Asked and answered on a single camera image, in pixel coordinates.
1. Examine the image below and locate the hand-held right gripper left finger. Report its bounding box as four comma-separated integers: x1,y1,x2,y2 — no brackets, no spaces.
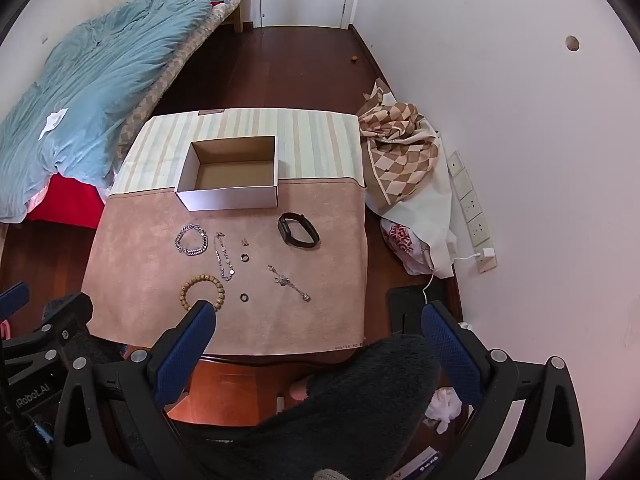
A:
50,300,218,480

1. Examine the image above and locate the cardboard box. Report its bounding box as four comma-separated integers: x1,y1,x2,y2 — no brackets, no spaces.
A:
175,136,279,212

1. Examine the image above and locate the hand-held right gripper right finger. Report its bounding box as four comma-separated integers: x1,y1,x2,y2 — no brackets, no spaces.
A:
421,301,587,480

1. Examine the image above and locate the silver pendant chain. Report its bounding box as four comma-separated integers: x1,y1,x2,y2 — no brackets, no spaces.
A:
267,265,312,303

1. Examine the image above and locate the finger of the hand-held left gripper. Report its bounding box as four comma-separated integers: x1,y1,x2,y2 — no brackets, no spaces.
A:
0,281,29,322
0,292,96,378

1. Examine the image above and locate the pink cloth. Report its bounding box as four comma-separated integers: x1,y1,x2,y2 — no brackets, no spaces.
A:
25,182,53,213

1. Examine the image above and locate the crumpled white tissue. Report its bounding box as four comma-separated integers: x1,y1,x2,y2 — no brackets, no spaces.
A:
424,387,463,435

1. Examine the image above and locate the silver chain bracelet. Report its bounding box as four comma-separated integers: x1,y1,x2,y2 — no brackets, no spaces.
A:
174,224,208,257

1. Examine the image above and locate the red print plastic bag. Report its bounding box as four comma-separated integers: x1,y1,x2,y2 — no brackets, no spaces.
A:
380,217,433,276

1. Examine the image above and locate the pink and striped table mat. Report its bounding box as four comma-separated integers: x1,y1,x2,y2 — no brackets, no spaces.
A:
80,107,371,356

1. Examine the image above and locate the brown diamond pattern cloth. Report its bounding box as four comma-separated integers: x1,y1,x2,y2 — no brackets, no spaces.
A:
357,77,441,211

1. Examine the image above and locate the white paper scrap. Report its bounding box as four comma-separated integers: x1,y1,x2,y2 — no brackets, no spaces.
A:
39,108,71,138

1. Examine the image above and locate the white wall socket row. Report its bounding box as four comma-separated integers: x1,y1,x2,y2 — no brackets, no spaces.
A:
446,150,498,274

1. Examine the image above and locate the black smart band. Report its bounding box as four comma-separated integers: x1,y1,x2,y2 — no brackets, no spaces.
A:
277,212,321,249

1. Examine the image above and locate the white charger cable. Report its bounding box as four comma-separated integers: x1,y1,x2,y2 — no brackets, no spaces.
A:
422,252,483,306

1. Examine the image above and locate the white plastic bag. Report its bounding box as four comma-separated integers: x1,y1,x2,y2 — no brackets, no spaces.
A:
365,132,458,278

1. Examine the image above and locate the wooden bead bracelet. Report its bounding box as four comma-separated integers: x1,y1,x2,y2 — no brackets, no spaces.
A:
180,273,226,313

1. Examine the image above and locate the silver beaded necklace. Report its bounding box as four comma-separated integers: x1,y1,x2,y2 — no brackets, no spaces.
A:
213,231,237,282

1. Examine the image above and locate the blue and white packet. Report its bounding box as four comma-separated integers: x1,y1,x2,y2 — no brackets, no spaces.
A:
395,447,443,478

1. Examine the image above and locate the light blue duvet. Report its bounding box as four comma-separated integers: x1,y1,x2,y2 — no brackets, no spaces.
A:
0,0,246,223

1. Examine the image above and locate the red bed sheet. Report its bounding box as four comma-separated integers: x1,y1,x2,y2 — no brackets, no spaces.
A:
25,172,108,231

